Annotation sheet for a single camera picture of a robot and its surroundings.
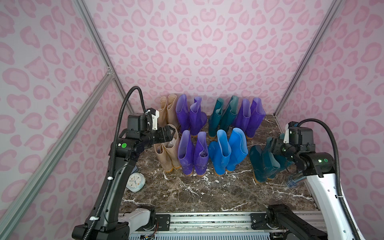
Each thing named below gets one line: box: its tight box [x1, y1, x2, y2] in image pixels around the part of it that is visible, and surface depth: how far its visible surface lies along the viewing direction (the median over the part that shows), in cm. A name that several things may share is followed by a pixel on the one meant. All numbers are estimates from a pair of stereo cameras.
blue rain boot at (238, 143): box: [226, 127, 249, 172], surface depth 78 cm
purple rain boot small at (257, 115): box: [246, 97, 266, 140], surface depth 94 cm
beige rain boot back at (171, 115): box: [167, 94, 179, 127], surface depth 93 cm
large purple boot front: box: [176, 94, 190, 132], surface depth 95 cm
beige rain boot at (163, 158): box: [154, 143, 174, 173], surface depth 77 cm
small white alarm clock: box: [126, 172, 146, 192], surface depth 86 cm
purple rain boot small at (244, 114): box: [235, 98, 251, 130], surface depth 95 cm
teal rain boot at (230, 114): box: [220, 95, 239, 132], surface depth 97 cm
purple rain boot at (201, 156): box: [194, 131, 209, 177], surface depth 78 cm
